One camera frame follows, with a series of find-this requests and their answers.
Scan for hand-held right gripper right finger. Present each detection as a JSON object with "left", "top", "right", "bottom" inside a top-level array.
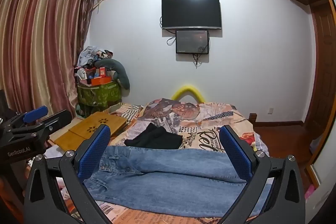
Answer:
[{"left": 219, "top": 124, "right": 306, "bottom": 224}]

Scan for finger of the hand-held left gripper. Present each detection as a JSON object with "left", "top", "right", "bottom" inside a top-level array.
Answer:
[
  {"left": 39, "top": 109, "right": 72, "bottom": 134},
  {"left": 4, "top": 105, "right": 49, "bottom": 135}
]

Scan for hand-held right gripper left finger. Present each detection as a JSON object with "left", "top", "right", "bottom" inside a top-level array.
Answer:
[{"left": 24, "top": 124, "right": 118, "bottom": 224}]

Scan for blue denim pants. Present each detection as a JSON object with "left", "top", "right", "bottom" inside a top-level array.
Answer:
[{"left": 83, "top": 145, "right": 272, "bottom": 218}]

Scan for wooden lap desk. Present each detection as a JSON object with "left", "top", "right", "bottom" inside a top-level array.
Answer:
[{"left": 50, "top": 112, "right": 128, "bottom": 155}]

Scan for green patterned storage bin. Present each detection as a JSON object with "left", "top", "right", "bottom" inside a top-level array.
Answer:
[{"left": 77, "top": 80, "right": 122, "bottom": 118}]

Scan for pile of clutter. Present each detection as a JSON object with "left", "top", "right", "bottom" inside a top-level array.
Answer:
[{"left": 75, "top": 46, "right": 116, "bottom": 86}]

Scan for black cloth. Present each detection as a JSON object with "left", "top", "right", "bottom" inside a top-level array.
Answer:
[{"left": 124, "top": 123, "right": 183, "bottom": 150}]

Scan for striped satin curtain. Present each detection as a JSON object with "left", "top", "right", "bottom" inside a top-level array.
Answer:
[{"left": 0, "top": 0, "right": 96, "bottom": 119}]

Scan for grey plush toy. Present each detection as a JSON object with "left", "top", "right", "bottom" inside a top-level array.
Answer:
[{"left": 94, "top": 59, "right": 130, "bottom": 90}]

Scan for yellow foam noodle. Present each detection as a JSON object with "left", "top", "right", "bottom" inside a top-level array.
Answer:
[{"left": 171, "top": 84, "right": 206, "bottom": 103}]

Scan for small black wall monitor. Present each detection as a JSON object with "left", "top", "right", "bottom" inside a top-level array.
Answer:
[{"left": 175, "top": 30, "right": 210, "bottom": 55}]

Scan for black wall television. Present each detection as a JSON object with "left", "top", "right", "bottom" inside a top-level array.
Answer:
[{"left": 161, "top": 0, "right": 222, "bottom": 30}]

